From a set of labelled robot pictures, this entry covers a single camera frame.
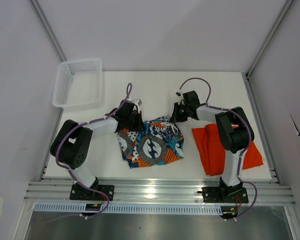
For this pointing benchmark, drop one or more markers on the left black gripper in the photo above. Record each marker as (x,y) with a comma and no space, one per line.
(139,126)

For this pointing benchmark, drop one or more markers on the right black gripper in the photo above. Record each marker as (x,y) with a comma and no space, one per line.
(175,115)

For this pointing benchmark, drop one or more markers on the colourful patterned shorts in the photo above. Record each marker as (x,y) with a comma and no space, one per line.
(160,143)

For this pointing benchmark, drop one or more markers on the orange shorts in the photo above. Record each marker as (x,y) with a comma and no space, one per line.
(213,155)

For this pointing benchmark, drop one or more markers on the white plastic basket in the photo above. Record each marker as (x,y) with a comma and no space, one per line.
(78,84)

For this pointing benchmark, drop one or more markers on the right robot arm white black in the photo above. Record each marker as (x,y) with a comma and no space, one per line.
(234,132)

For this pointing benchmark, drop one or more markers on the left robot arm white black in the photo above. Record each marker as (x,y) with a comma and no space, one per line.
(71,145)

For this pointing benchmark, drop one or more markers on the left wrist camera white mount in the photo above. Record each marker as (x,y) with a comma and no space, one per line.
(137,102)

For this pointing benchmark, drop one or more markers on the aluminium rail beam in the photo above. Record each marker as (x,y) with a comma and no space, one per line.
(158,191)

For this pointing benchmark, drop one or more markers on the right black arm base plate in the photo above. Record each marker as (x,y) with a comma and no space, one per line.
(213,194)

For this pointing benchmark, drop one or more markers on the slotted white cable duct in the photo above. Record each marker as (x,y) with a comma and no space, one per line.
(123,208)

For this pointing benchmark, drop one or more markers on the right aluminium side rail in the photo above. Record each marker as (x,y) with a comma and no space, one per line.
(261,130)

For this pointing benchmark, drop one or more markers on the aluminium side rail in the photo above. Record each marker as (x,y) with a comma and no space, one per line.
(261,130)
(47,154)

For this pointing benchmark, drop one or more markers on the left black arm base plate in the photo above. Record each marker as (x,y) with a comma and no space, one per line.
(79,193)

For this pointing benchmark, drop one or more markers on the left aluminium side rail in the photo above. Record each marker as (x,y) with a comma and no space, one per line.
(47,154)

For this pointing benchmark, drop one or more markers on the left aluminium frame post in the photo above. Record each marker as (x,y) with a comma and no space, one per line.
(38,11)

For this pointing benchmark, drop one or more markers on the aluminium frame post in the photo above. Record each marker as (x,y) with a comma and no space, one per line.
(278,23)
(38,11)

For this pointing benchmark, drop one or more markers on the right aluminium frame post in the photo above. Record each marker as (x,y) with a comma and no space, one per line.
(278,23)

